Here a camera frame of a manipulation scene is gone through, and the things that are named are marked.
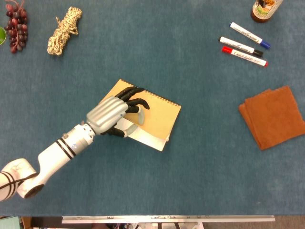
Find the red cap whiteboard marker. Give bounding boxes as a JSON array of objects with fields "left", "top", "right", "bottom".
[{"left": 222, "top": 45, "right": 269, "bottom": 67}]

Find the beige coiled rope bundle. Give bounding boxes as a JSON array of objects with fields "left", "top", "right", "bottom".
[{"left": 47, "top": 6, "right": 83, "bottom": 56}]

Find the black cap whiteboard marker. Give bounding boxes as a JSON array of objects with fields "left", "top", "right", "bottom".
[{"left": 218, "top": 36, "right": 264, "bottom": 58}]

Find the spiral kraft sketchbook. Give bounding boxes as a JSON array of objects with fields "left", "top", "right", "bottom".
[{"left": 101, "top": 79, "right": 182, "bottom": 152}]

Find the folded brown cloth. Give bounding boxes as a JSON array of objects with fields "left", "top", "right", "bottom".
[{"left": 238, "top": 85, "right": 305, "bottom": 151}]

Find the dark red grape bunch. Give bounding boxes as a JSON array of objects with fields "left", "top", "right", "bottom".
[{"left": 4, "top": 0, "right": 29, "bottom": 54}]

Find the aluminium table edge rail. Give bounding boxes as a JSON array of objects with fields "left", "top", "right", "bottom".
[{"left": 61, "top": 215, "right": 276, "bottom": 224}]

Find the blue cap whiteboard marker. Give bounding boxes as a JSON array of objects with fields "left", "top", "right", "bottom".
[{"left": 229, "top": 21, "right": 271, "bottom": 50}]

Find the teal box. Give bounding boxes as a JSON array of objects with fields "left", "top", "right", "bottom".
[{"left": 0, "top": 216, "right": 21, "bottom": 229}]

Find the blue felt table mat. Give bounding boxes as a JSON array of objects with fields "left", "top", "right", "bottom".
[{"left": 0, "top": 0, "right": 305, "bottom": 217}]

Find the amber bottle with label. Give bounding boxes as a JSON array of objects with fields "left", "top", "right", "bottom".
[{"left": 250, "top": 0, "right": 284, "bottom": 23}]

